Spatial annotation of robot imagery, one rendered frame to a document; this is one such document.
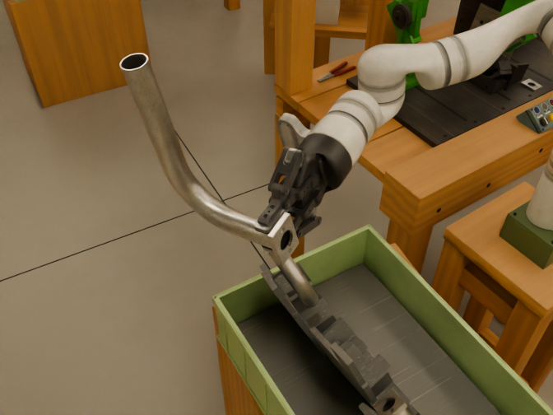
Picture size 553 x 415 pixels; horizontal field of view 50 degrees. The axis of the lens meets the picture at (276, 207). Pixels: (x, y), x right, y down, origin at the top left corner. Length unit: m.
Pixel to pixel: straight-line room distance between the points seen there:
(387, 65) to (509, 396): 0.71
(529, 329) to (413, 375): 0.39
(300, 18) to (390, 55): 0.99
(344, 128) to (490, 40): 0.28
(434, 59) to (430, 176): 0.80
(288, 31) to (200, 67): 2.02
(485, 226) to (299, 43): 0.77
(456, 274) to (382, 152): 0.40
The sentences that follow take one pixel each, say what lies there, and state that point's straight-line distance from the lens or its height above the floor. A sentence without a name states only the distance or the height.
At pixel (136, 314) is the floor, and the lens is 2.48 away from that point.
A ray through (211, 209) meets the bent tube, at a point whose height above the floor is 1.45.
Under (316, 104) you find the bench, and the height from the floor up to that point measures 0.88.
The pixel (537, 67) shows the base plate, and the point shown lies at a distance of 2.26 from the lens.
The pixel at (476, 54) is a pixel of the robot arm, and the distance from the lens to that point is 0.94.
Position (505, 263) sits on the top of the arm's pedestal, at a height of 0.85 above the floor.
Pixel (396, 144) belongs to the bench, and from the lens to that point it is 1.80.
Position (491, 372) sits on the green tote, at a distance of 1.29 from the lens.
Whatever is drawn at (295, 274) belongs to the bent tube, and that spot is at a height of 1.14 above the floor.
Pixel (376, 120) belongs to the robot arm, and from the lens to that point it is 0.84.
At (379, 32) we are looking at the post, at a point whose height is 0.98.
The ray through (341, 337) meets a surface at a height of 0.94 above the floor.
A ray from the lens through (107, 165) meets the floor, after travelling 3.17.
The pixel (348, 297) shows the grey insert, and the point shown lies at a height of 0.85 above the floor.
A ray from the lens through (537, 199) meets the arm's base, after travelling 1.54.
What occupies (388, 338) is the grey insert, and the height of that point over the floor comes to 0.85.
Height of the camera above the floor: 1.97
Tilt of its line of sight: 44 degrees down
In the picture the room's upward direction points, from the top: straight up
